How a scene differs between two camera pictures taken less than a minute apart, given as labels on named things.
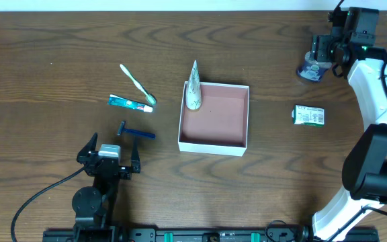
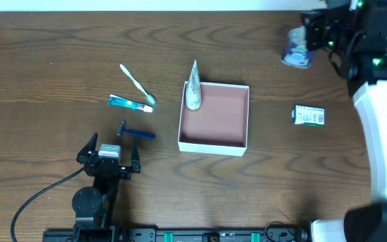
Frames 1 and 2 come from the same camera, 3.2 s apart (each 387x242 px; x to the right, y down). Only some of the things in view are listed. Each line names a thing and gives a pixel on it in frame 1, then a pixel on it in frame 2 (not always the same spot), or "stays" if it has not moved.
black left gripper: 109,167 stays
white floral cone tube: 193,91 stays
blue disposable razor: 137,132 stays
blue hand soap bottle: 312,70 to 295,54
